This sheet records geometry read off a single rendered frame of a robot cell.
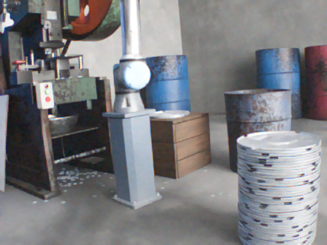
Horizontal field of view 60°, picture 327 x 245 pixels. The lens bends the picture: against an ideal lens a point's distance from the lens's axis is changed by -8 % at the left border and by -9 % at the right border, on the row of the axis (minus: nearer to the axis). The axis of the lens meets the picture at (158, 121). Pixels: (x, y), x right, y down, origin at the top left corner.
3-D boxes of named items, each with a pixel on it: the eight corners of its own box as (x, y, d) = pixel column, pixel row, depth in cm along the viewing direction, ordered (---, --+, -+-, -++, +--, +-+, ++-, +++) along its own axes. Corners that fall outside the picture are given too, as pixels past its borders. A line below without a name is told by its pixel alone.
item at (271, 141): (266, 130, 121) (266, 128, 121) (333, 137, 98) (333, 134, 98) (220, 144, 104) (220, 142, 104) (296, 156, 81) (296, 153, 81)
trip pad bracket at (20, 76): (36, 103, 160) (32, 68, 158) (20, 106, 153) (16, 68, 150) (31, 103, 164) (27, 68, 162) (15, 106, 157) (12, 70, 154)
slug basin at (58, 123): (90, 127, 202) (88, 113, 201) (46, 138, 176) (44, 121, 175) (61, 126, 223) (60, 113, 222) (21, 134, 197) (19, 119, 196)
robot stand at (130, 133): (163, 197, 154) (155, 109, 149) (134, 209, 142) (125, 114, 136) (139, 189, 168) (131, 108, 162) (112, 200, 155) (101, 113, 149)
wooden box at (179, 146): (211, 162, 209) (209, 112, 204) (177, 179, 181) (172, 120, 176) (166, 157, 236) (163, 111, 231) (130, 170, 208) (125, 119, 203)
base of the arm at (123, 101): (150, 109, 149) (149, 88, 147) (125, 113, 138) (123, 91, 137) (131, 109, 160) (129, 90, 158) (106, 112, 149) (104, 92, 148)
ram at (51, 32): (66, 41, 190) (64, -4, 186) (47, 40, 178) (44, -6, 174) (52, 45, 201) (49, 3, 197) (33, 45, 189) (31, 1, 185)
